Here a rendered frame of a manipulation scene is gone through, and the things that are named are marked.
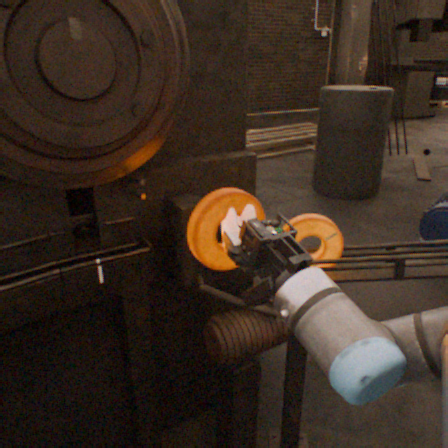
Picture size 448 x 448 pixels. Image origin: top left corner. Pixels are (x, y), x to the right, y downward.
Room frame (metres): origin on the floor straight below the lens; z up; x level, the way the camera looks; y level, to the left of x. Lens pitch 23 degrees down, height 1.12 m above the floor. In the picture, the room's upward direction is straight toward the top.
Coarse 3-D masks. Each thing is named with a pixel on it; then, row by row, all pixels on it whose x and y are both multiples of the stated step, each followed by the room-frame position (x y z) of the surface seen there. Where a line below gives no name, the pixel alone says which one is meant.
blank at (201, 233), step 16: (224, 192) 0.65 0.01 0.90; (240, 192) 0.66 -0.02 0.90; (208, 208) 0.63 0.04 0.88; (224, 208) 0.64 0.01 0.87; (240, 208) 0.66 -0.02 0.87; (256, 208) 0.68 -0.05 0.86; (192, 224) 0.63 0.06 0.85; (208, 224) 0.63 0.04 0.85; (192, 240) 0.62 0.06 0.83; (208, 240) 0.63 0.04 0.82; (208, 256) 0.62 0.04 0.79; (224, 256) 0.64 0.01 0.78
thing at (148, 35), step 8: (0, 0) 0.62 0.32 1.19; (8, 0) 0.62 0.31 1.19; (144, 32) 0.72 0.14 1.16; (152, 32) 0.73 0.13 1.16; (144, 40) 0.72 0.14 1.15; (152, 40) 0.73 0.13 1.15; (0, 80) 0.61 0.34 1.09; (0, 88) 0.61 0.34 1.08; (8, 88) 0.61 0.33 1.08; (136, 104) 0.72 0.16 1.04; (136, 112) 0.71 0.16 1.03; (144, 112) 0.72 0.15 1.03; (72, 136) 0.65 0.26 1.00; (80, 136) 0.66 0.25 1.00; (72, 144) 0.65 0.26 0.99
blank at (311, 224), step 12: (300, 216) 0.85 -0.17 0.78; (312, 216) 0.83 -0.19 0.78; (324, 216) 0.85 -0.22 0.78; (288, 228) 0.82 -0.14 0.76; (300, 228) 0.82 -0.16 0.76; (312, 228) 0.82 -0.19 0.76; (324, 228) 0.82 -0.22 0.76; (336, 228) 0.83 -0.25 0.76; (300, 240) 0.82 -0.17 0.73; (324, 240) 0.82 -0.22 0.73; (336, 240) 0.82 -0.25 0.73; (324, 252) 0.82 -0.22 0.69; (336, 252) 0.82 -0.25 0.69; (324, 264) 0.82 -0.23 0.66
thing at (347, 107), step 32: (320, 96) 3.41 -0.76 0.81; (352, 96) 3.13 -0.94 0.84; (384, 96) 3.15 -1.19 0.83; (320, 128) 3.33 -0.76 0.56; (352, 128) 3.12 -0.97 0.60; (384, 128) 3.18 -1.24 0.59; (320, 160) 3.28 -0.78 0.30; (352, 160) 3.11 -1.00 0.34; (320, 192) 3.25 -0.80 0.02; (352, 192) 3.11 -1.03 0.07
